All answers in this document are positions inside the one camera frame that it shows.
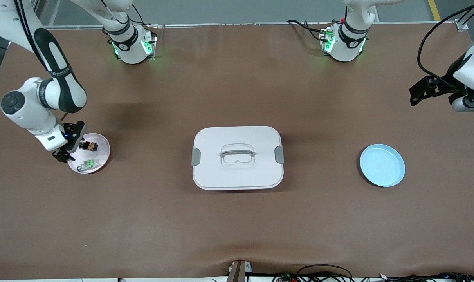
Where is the pink round plate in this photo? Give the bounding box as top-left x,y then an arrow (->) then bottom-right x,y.
67,133 -> 111,174

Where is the light blue round plate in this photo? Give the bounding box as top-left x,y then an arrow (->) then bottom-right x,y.
359,144 -> 406,188

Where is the white lidded storage box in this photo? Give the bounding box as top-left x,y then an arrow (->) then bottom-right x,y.
191,126 -> 285,191

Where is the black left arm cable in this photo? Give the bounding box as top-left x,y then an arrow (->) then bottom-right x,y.
417,0 -> 474,85

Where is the green and white switch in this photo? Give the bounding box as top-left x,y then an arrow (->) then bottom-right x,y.
77,158 -> 101,173

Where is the aluminium frame post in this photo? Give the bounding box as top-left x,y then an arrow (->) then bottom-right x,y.
455,0 -> 474,30

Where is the black right base cable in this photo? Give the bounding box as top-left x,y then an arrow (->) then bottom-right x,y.
117,4 -> 158,29

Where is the black base cable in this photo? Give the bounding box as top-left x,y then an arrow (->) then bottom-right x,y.
287,19 -> 331,43
117,4 -> 158,29

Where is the black left base cable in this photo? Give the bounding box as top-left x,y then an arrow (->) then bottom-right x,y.
287,19 -> 331,43

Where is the grey box lid handle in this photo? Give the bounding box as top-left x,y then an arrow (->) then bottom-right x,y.
220,149 -> 256,159

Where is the tangled cable bundle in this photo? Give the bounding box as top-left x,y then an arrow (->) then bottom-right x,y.
272,272 -> 474,282

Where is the black cable loop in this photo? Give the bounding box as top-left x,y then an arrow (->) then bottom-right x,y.
297,264 -> 353,282

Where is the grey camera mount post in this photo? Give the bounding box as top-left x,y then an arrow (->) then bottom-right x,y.
227,260 -> 253,282

